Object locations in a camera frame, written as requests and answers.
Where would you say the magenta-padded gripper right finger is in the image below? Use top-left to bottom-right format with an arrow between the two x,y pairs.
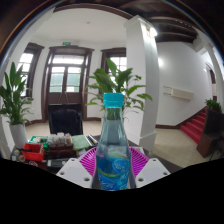
128,146 -> 172,189

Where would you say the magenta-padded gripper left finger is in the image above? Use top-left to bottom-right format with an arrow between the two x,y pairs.
55,146 -> 99,190

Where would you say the clear blue-capped drink bottle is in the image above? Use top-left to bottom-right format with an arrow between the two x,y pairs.
94,92 -> 132,192

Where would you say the flat black phone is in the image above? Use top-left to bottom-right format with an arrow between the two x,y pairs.
46,157 -> 70,169

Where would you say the folded green cloth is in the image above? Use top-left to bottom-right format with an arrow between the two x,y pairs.
71,133 -> 91,151

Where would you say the dark tray of small cups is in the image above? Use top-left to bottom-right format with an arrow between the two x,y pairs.
47,131 -> 75,151

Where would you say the red plastic box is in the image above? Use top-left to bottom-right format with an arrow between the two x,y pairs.
21,142 -> 46,163

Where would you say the green white tissue box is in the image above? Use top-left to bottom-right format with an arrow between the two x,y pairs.
27,135 -> 50,148

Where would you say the black office chair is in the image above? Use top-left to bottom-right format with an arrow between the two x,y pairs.
47,102 -> 85,136

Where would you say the red carpeted staircase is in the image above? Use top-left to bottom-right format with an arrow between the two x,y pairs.
179,111 -> 208,145

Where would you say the small green potted plant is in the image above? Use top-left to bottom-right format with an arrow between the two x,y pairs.
204,98 -> 223,113

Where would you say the dark wooden glazed double door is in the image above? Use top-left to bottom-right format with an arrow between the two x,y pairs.
41,45 -> 95,121

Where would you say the potted leafy plant white pot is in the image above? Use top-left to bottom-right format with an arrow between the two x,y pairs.
0,61 -> 35,150
85,56 -> 154,118

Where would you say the dark wooden framed window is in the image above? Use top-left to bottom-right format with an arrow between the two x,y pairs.
16,41 -> 45,100
100,46 -> 128,95

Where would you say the white wall heater unit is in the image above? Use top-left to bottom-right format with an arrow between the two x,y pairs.
162,85 -> 195,101

